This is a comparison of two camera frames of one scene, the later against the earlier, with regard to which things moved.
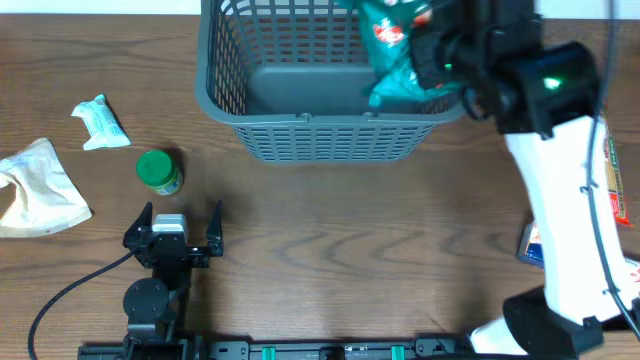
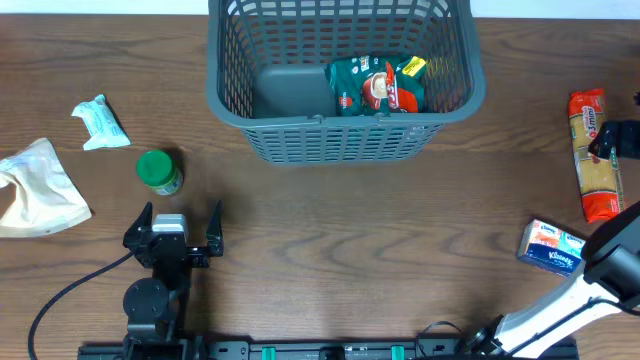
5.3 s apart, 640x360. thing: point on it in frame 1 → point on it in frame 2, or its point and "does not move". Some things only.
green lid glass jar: [159, 170] does not move
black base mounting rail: [315, 348] does not move
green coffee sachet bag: [390, 25] → [367, 86]
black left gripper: [199, 256] does not move
